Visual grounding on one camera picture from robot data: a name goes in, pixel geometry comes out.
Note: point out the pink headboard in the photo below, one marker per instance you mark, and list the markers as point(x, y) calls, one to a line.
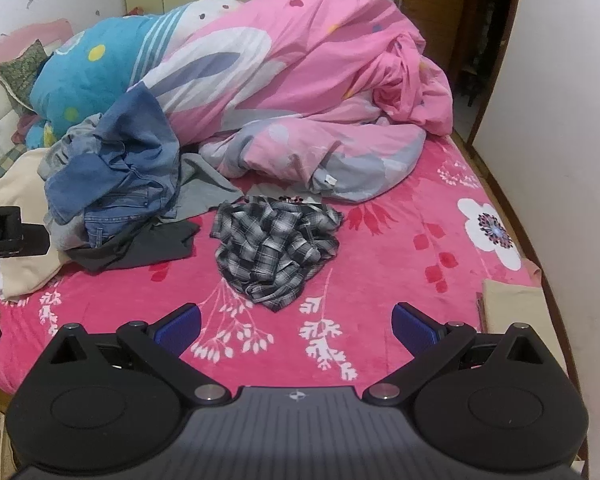
point(30, 35)

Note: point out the blue jeans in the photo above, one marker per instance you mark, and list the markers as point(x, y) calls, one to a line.
point(125, 160)

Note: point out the checked sheet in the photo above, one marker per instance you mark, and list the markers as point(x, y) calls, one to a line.
point(0, 167)

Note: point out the pink duvet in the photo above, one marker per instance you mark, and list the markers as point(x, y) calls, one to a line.
point(330, 85)

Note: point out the blue dotted quilt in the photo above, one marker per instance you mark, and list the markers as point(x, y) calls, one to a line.
point(80, 80)

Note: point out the folded beige cloth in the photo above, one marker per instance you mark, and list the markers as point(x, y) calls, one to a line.
point(510, 305)

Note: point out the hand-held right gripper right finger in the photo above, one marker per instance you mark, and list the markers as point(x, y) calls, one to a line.
point(412, 330)

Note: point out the wooden door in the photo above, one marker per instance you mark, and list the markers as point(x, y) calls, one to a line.
point(430, 5)

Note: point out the pink cloth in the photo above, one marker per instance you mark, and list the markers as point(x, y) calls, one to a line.
point(532, 270)

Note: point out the dark grey garment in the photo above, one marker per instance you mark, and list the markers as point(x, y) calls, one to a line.
point(130, 250)

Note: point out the pink floral blanket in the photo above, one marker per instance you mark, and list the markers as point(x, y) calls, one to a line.
point(405, 270)

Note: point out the black white plaid shirt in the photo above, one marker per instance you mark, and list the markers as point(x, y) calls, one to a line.
point(275, 245)

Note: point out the dark patterned pillow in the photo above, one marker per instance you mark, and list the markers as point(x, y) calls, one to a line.
point(22, 70)

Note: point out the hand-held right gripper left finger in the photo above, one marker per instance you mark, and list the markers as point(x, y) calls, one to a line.
point(180, 330)

